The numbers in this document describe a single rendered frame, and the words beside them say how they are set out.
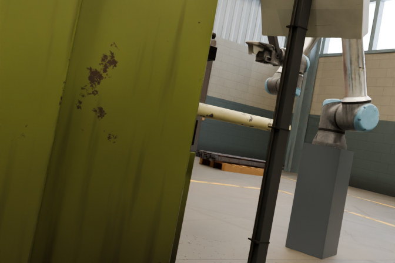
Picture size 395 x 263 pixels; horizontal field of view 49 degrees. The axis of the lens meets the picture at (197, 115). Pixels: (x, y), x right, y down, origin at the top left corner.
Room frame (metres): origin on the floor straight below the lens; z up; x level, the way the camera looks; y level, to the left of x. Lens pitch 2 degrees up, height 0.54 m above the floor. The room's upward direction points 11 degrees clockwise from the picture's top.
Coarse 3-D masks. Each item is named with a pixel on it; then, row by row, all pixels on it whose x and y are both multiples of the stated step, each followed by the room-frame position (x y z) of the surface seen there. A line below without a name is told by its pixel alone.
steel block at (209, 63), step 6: (210, 42) 1.67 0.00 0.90; (210, 66) 1.68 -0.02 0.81; (210, 72) 1.69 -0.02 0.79; (204, 78) 1.67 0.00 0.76; (204, 84) 1.68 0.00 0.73; (204, 90) 1.68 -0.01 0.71; (204, 96) 1.68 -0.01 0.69; (204, 102) 1.68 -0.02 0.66; (198, 120) 1.68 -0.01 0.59; (198, 126) 1.68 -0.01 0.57; (198, 132) 1.68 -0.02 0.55; (198, 138) 1.69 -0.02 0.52; (192, 150) 1.68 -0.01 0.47
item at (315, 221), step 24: (312, 144) 2.42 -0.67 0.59; (312, 168) 2.41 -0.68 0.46; (336, 168) 2.33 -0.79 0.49; (312, 192) 2.39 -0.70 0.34; (336, 192) 2.36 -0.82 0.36; (312, 216) 2.38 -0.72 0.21; (336, 216) 2.41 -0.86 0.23; (288, 240) 2.45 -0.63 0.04; (312, 240) 2.37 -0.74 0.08; (336, 240) 2.46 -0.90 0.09
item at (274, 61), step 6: (264, 48) 2.00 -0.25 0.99; (270, 48) 1.99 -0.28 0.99; (258, 54) 2.03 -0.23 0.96; (264, 54) 1.99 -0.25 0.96; (270, 54) 2.01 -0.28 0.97; (276, 54) 2.04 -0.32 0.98; (282, 54) 2.04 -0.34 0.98; (258, 60) 2.03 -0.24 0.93; (264, 60) 2.00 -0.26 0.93; (270, 60) 2.01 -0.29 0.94; (276, 60) 2.04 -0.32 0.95; (282, 60) 2.05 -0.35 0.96
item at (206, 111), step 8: (200, 104) 1.41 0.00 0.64; (208, 104) 1.44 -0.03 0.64; (200, 112) 1.41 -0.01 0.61; (208, 112) 1.42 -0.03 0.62; (216, 112) 1.44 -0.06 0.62; (224, 112) 1.46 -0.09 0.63; (232, 112) 1.48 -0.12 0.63; (240, 112) 1.51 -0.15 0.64; (224, 120) 1.47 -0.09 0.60; (232, 120) 1.48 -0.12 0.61; (240, 120) 1.49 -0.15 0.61; (248, 120) 1.51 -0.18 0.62; (256, 120) 1.53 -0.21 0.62; (264, 120) 1.55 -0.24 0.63; (272, 120) 1.58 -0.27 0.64; (256, 128) 1.55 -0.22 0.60; (264, 128) 1.56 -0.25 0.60
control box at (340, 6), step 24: (264, 0) 1.44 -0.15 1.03; (288, 0) 1.40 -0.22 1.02; (312, 0) 1.35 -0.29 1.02; (336, 0) 1.31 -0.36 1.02; (360, 0) 1.27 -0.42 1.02; (264, 24) 1.48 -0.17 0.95; (288, 24) 1.43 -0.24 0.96; (312, 24) 1.38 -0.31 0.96; (336, 24) 1.34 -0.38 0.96; (360, 24) 1.30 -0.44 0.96
